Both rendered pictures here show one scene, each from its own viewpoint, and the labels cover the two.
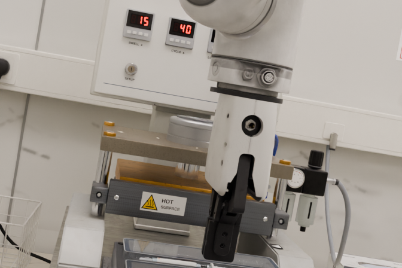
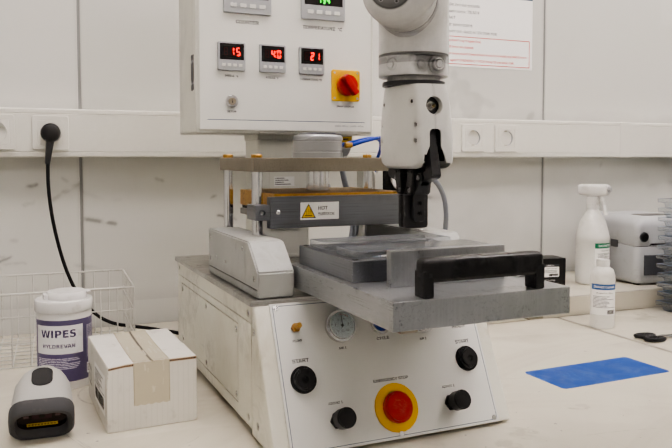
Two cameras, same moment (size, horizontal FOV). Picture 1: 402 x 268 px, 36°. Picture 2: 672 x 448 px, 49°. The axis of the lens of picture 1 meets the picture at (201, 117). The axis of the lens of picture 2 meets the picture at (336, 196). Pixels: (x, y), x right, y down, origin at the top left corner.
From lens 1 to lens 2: 0.35 m
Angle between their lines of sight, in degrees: 15
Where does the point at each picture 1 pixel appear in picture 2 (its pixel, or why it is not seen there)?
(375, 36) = not seen: hidden behind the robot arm
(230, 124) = (417, 107)
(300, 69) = not seen: hidden behind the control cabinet
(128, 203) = (289, 216)
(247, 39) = (417, 34)
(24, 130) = (83, 199)
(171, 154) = (317, 165)
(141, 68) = (241, 99)
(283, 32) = (442, 25)
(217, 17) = (406, 16)
